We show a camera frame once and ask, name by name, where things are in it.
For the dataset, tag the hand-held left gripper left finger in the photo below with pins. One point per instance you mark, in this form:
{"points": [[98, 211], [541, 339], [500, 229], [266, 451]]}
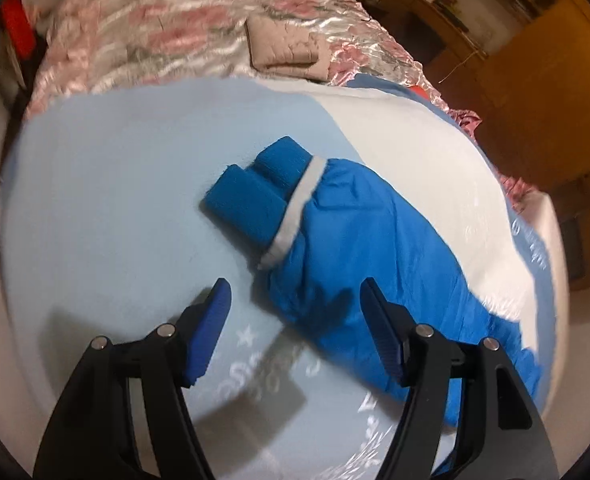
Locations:
{"points": [[207, 335]]}

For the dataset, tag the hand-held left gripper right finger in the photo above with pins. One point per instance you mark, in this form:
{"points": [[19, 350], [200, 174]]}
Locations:
{"points": [[387, 342]]}

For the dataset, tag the blue jacket with white stripe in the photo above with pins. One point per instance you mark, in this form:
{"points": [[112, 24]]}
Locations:
{"points": [[365, 240]]}

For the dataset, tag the light blue white blanket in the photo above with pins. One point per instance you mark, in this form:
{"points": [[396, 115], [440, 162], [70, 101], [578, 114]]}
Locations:
{"points": [[115, 185]]}

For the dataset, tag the wooden wardrobe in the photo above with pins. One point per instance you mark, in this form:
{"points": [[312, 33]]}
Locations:
{"points": [[550, 100]]}

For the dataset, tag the folded beige quilted cloth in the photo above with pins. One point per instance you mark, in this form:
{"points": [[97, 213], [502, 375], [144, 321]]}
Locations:
{"points": [[285, 45]]}

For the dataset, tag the pink floral satin bedspread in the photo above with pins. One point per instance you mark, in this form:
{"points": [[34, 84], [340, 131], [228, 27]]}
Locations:
{"points": [[140, 25]]}

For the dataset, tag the wooden desk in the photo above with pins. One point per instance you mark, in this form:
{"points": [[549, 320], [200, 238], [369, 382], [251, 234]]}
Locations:
{"points": [[425, 25]]}

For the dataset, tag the red cushion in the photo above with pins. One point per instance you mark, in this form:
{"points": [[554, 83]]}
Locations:
{"points": [[17, 25]]}

